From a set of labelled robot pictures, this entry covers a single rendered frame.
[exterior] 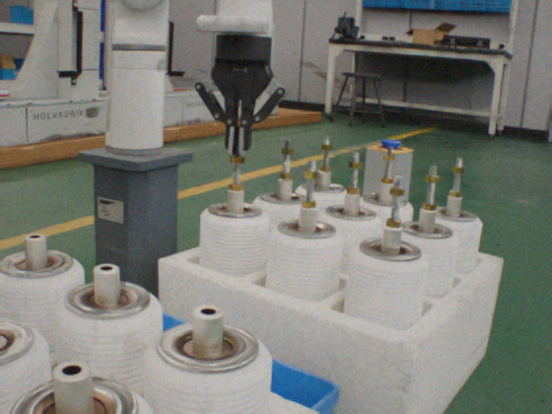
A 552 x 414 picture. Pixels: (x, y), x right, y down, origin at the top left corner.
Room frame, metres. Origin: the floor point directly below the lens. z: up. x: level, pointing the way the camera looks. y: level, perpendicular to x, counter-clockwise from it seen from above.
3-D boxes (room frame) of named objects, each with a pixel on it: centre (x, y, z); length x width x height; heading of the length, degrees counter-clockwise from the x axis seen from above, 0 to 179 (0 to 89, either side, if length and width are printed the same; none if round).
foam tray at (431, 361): (0.79, -0.11, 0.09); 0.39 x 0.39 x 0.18; 55
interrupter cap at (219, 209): (0.76, 0.05, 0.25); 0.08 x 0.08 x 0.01
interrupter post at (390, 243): (0.63, -0.14, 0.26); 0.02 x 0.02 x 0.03
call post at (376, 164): (1.07, -0.22, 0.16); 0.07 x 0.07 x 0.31; 55
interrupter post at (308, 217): (0.69, -0.05, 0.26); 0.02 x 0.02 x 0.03
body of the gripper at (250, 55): (0.76, 0.05, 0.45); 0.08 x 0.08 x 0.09
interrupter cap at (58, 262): (0.50, 0.23, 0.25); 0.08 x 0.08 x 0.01
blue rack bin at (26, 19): (5.75, 2.58, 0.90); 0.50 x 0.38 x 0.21; 60
